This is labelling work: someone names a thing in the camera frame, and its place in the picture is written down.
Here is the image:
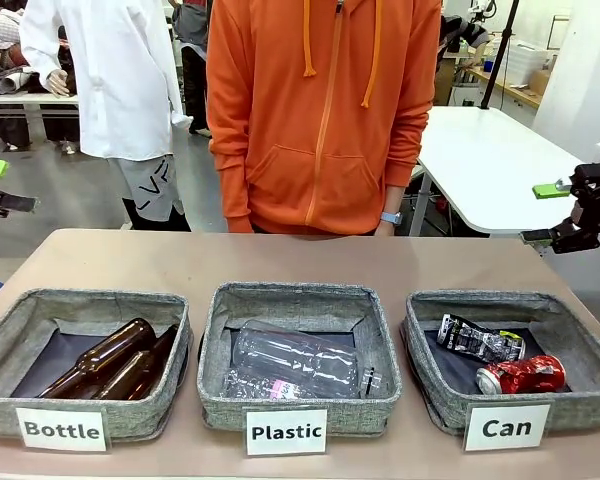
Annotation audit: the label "crushed black drink can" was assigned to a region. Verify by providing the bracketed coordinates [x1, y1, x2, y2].
[437, 313, 527, 364]

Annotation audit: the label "brown glass bottle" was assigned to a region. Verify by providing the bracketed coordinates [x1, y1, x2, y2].
[92, 323, 181, 401]
[38, 317, 156, 400]

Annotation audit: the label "person's left forearm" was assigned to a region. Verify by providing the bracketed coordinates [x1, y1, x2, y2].
[379, 114, 434, 226]

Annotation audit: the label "person's right forearm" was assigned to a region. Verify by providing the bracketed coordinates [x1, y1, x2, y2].
[207, 124, 255, 235]

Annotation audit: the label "crushed red drink can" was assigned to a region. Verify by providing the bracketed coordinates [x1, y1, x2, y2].
[475, 354, 567, 396]

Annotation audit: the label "grey fabric can basket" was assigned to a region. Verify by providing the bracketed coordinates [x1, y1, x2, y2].
[403, 289, 600, 434]

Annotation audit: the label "white Can label sign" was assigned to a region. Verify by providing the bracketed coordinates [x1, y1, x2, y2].
[462, 402, 553, 452]

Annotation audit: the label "grey fabric bottle basket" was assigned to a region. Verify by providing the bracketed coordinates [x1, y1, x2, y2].
[0, 287, 191, 441]

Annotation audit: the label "grey fabric plastic basket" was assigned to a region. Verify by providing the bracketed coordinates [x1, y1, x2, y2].
[196, 281, 403, 439]

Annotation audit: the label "white long background table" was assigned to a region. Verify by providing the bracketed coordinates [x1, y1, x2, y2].
[0, 92, 81, 120]

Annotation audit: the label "wooden workbench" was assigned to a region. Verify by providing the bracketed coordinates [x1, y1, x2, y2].
[465, 65, 542, 109]

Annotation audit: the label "white storage bins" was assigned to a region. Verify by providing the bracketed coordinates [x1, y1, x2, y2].
[507, 42, 552, 77]

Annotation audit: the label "black tripod stand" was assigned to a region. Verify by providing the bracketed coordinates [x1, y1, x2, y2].
[479, 0, 522, 111]

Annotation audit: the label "mannequin in white shirt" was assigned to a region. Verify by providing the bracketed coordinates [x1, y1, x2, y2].
[18, 0, 195, 232]

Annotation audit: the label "background person bending over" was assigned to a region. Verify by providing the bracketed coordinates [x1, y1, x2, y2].
[438, 14, 492, 69]

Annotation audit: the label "background person dark clothes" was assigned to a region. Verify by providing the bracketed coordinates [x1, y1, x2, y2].
[172, 0, 212, 137]

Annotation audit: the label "white Bottle label sign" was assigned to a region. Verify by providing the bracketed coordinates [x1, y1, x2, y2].
[14, 405, 109, 453]

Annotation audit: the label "person in orange hoodie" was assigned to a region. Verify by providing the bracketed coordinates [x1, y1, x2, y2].
[205, 0, 444, 236]

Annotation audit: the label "large clear plastic bottle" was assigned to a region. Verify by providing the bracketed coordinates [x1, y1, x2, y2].
[231, 319, 384, 401]

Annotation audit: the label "clear pink-label plastic bottle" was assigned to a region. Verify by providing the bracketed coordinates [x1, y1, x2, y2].
[222, 369, 309, 401]

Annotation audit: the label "white Plastic label sign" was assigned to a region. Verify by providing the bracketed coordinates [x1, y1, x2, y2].
[243, 407, 330, 457]

